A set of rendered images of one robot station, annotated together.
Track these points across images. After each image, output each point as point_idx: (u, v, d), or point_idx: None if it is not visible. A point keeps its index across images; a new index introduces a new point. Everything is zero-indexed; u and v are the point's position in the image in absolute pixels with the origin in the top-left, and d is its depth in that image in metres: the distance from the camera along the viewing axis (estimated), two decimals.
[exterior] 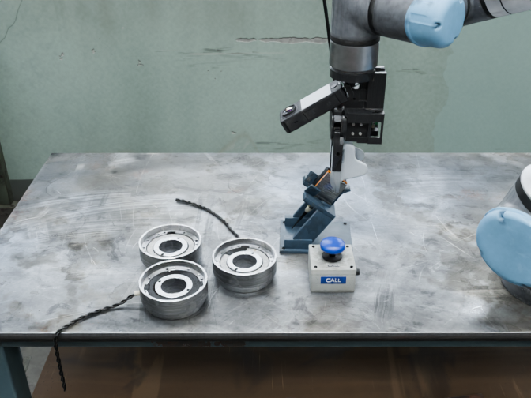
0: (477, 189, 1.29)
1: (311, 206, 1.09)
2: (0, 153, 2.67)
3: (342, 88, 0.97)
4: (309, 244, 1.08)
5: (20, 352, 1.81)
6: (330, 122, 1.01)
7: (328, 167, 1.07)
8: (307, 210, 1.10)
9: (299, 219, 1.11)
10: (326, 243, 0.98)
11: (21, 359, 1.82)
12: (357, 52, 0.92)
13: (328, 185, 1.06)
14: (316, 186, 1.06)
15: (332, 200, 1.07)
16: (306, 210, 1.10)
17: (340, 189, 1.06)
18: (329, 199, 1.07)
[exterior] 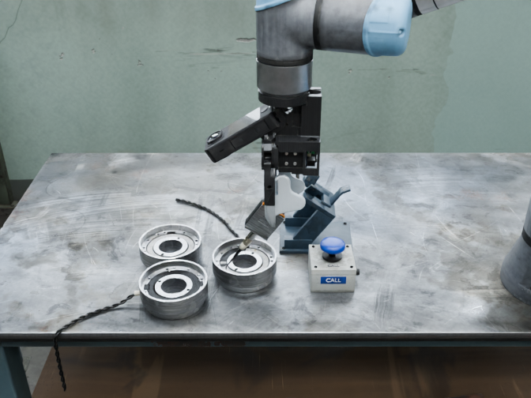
0: (477, 189, 1.29)
1: (246, 242, 0.97)
2: (0, 153, 2.67)
3: (273, 112, 0.85)
4: (309, 244, 1.08)
5: (20, 352, 1.81)
6: None
7: (264, 200, 0.95)
8: (242, 247, 0.97)
9: (234, 257, 0.99)
10: (326, 243, 0.98)
11: (21, 359, 1.82)
12: (285, 73, 0.80)
13: (263, 219, 0.94)
14: (250, 220, 0.95)
15: (268, 236, 0.96)
16: (240, 247, 0.98)
17: (278, 223, 0.95)
18: (265, 234, 0.96)
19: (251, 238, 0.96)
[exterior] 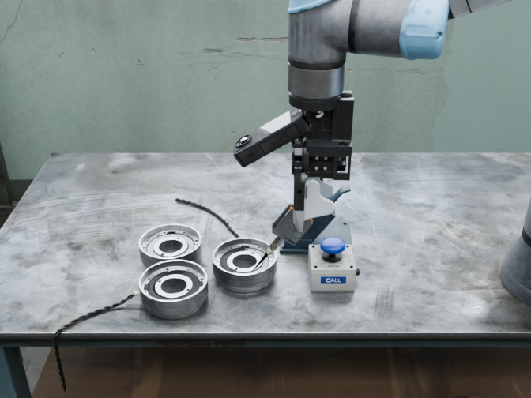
0: (477, 189, 1.29)
1: (273, 247, 0.96)
2: (0, 153, 2.67)
3: (303, 116, 0.84)
4: (309, 244, 1.08)
5: (20, 352, 1.81)
6: None
7: (291, 204, 0.94)
8: (269, 252, 0.96)
9: (260, 261, 0.98)
10: (326, 243, 0.98)
11: (21, 359, 1.82)
12: (318, 76, 0.79)
13: (291, 224, 0.93)
14: (277, 225, 0.93)
15: (295, 241, 0.95)
16: (267, 252, 0.96)
17: (306, 228, 0.93)
18: (293, 239, 0.95)
19: (278, 243, 0.95)
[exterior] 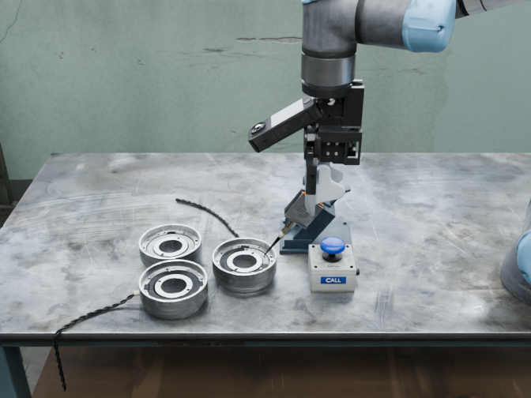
0: (477, 189, 1.29)
1: (284, 231, 1.00)
2: (0, 153, 2.67)
3: (315, 103, 0.88)
4: (309, 244, 1.08)
5: (20, 352, 1.81)
6: (303, 141, 0.92)
7: (303, 189, 0.97)
8: (280, 236, 1.00)
9: (273, 245, 1.01)
10: (326, 243, 0.98)
11: (21, 359, 1.82)
12: (330, 65, 0.83)
13: (303, 208, 0.97)
14: (289, 209, 0.97)
15: (306, 224, 0.99)
16: (279, 235, 1.00)
17: (317, 212, 0.97)
18: (304, 223, 0.98)
19: (290, 227, 0.99)
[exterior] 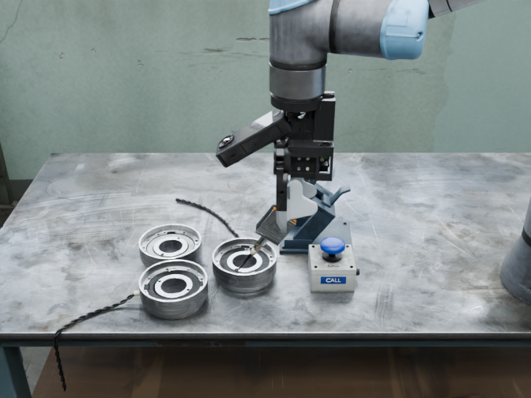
0: (477, 189, 1.29)
1: (256, 248, 0.96)
2: (0, 153, 2.67)
3: (285, 117, 0.84)
4: (309, 244, 1.08)
5: (20, 352, 1.81)
6: None
7: (275, 205, 0.93)
8: (252, 253, 0.96)
9: (244, 261, 0.98)
10: (326, 243, 0.98)
11: (21, 359, 1.82)
12: (299, 77, 0.79)
13: (274, 225, 0.93)
14: (261, 226, 0.93)
15: (279, 242, 0.95)
16: (250, 253, 0.96)
17: (289, 229, 0.93)
18: (276, 239, 0.94)
19: (262, 243, 0.95)
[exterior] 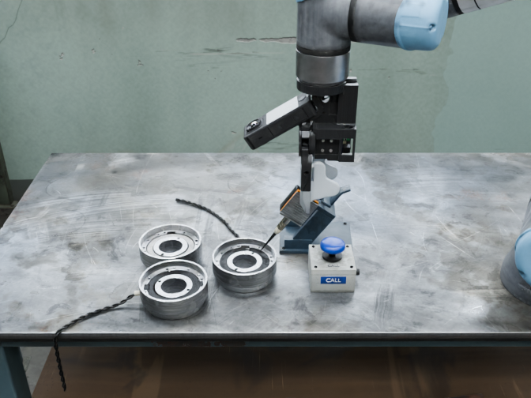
0: (477, 189, 1.29)
1: (280, 227, 1.01)
2: (0, 153, 2.67)
3: (310, 101, 0.89)
4: (309, 244, 1.08)
5: (20, 352, 1.81)
6: (299, 138, 0.93)
7: (298, 186, 0.98)
8: (276, 231, 1.01)
9: (268, 241, 1.03)
10: (326, 243, 0.98)
11: (21, 359, 1.82)
12: (325, 62, 0.84)
13: (298, 206, 0.98)
14: (285, 207, 0.98)
15: (302, 222, 0.99)
16: (275, 231, 1.01)
17: (312, 210, 0.98)
18: (299, 220, 0.99)
19: (286, 223, 1.00)
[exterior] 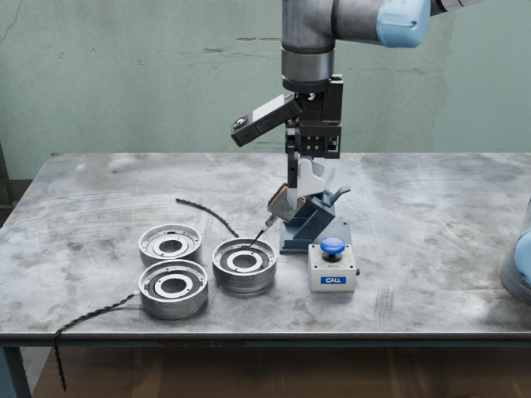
0: (477, 189, 1.29)
1: (268, 224, 1.02)
2: (0, 153, 2.67)
3: (295, 98, 0.90)
4: (309, 244, 1.08)
5: (20, 352, 1.81)
6: None
7: (285, 183, 0.99)
8: (264, 229, 1.02)
9: (257, 238, 1.03)
10: (326, 243, 0.98)
11: (21, 359, 1.82)
12: (309, 60, 0.84)
13: (285, 203, 0.99)
14: (273, 203, 0.99)
15: (289, 219, 1.00)
16: (263, 228, 1.02)
17: (299, 206, 0.99)
18: (287, 216, 1.00)
19: (273, 219, 1.01)
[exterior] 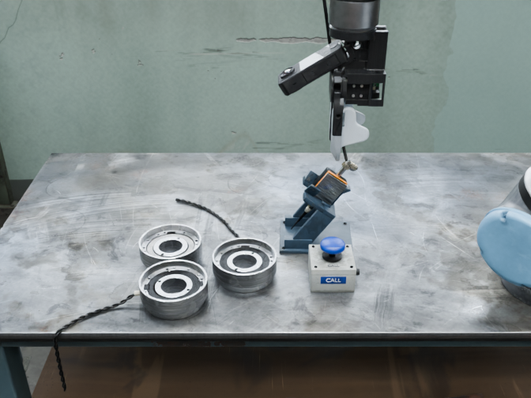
0: (477, 189, 1.29)
1: (310, 206, 1.09)
2: (0, 153, 2.67)
3: (342, 47, 0.94)
4: (309, 244, 1.08)
5: (20, 352, 1.81)
6: (330, 84, 0.98)
7: (329, 168, 1.07)
8: (307, 210, 1.10)
9: (299, 219, 1.11)
10: (326, 243, 0.98)
11: (21, 359, 1.82)
12: (358, 8, 0.89)
13: (328, 186, 1.06)
14: (316, 187, 1.06)
15: (332, 201, 1.07)
16: (306, 210, 1.10)
17: (341, 190, 1.06)
18: (329, 200, 1.07)
19: None
